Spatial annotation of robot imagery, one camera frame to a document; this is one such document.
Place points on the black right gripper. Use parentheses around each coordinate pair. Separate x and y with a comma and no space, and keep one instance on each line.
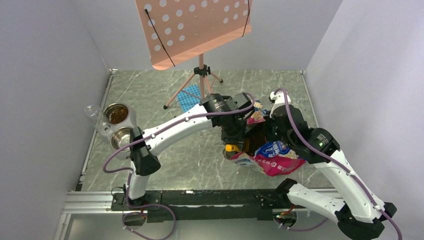
(269,137)

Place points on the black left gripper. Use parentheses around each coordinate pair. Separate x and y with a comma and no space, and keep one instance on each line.
(238,138)

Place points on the yellow plastic scoop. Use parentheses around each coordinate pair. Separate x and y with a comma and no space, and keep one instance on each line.
(231,150)

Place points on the pink pet food bag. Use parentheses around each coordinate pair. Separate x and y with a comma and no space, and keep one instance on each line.
(270,158)

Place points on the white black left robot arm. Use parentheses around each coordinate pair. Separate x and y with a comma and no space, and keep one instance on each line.
(230,114)

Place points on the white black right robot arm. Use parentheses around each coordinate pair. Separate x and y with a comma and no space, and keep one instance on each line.
(358,213)

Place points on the toy block car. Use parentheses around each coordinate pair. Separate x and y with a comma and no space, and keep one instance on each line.
(257,105)

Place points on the pink music stand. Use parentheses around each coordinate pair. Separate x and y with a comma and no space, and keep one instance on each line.
(180,30)

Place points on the grey double bowl feeder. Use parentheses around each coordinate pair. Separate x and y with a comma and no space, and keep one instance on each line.
(115,124)

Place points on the clear water bottle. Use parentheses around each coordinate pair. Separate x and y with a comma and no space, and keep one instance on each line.
(94,116)

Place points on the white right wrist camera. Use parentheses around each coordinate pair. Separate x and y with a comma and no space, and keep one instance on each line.
(278,99)

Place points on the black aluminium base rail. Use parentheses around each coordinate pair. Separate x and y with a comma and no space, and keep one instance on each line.
(166,205)

